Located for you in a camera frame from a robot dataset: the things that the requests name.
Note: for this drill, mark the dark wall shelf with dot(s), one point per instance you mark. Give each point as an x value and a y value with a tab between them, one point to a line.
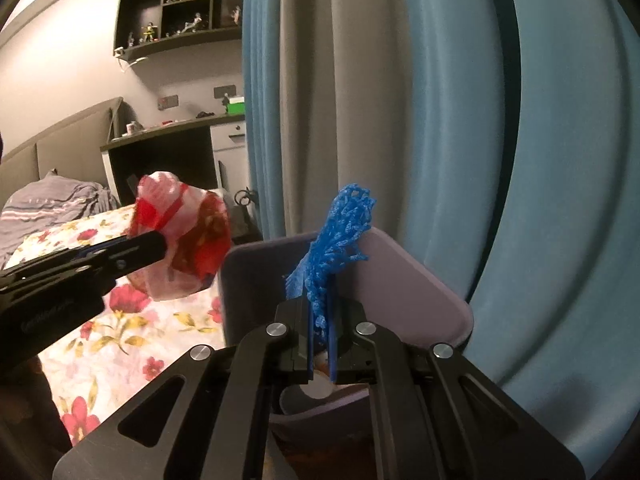
150	10

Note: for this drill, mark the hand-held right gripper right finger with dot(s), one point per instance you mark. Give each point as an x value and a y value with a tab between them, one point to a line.
425	410

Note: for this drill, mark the blue curtain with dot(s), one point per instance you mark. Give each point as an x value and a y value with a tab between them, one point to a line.
262	85
525	160

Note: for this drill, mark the purple plastic bin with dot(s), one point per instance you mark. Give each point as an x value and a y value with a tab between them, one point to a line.
415	290

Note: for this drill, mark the red and white plastic bag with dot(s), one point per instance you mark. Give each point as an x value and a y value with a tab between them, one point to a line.
190	240

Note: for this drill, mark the grey curtain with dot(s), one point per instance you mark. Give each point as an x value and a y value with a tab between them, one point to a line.
340	85

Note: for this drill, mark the green box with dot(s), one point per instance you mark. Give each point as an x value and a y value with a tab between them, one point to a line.
235	106

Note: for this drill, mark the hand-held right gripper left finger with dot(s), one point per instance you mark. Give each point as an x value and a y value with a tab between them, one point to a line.
215	410

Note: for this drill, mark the group of small figurines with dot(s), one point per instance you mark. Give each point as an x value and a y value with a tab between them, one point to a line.
148	32

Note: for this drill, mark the white drawer cabinet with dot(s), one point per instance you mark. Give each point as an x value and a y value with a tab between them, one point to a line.
231	155

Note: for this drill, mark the orange fruit print paper cup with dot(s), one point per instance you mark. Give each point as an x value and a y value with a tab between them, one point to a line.
318	389

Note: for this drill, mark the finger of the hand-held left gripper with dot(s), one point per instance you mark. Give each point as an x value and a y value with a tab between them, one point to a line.
130	255

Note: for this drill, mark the dark top desk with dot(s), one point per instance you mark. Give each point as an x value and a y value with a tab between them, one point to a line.
165	160

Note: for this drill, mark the grey wall socket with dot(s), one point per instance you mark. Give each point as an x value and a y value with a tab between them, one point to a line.
168	102
224	91

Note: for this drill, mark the grey padded headboard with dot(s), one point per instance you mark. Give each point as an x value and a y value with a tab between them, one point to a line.
60	150

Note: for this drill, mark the grey striped blanket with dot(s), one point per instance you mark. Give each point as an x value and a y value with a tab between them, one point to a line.
55	205

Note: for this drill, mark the floral tablecloth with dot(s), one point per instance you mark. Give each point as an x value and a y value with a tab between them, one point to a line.
150	330

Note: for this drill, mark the blue foam net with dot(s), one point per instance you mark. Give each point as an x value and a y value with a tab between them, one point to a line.
340	240

